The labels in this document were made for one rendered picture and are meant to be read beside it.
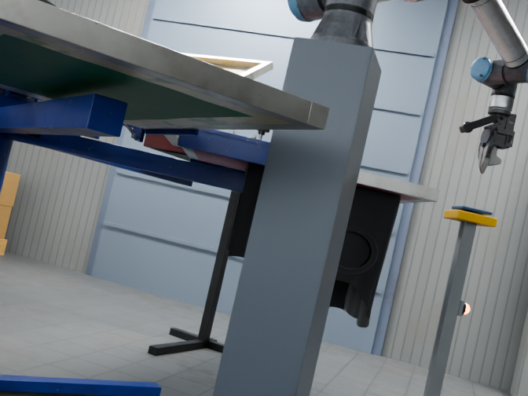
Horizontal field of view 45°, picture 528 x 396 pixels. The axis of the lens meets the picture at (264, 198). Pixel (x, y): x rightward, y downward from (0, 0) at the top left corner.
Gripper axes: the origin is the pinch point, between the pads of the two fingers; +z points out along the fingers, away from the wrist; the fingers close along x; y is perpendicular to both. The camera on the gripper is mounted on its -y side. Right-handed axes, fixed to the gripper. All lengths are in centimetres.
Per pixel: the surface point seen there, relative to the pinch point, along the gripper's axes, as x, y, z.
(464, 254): -2.0, 0.0, 28.1
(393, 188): -17.2, -31.1, 14.1
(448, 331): -2, 0, 53
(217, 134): -18, -85, 11
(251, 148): -18, -74, 12
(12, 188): 349, -260, 53
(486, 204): 247, 103, -14
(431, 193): -17.2, -19.4, 13.1
